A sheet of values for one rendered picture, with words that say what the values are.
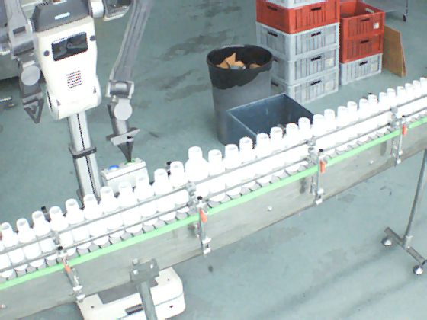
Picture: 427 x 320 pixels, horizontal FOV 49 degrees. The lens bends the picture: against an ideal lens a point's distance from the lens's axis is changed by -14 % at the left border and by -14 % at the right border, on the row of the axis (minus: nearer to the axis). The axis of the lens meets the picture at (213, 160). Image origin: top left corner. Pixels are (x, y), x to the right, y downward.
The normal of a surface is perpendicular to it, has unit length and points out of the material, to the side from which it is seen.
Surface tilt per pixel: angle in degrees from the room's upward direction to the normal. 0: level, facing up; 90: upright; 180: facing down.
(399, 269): 0
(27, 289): 90
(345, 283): 0
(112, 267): 90
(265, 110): 90
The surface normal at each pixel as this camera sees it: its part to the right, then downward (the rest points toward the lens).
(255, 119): 0.48, 0.48
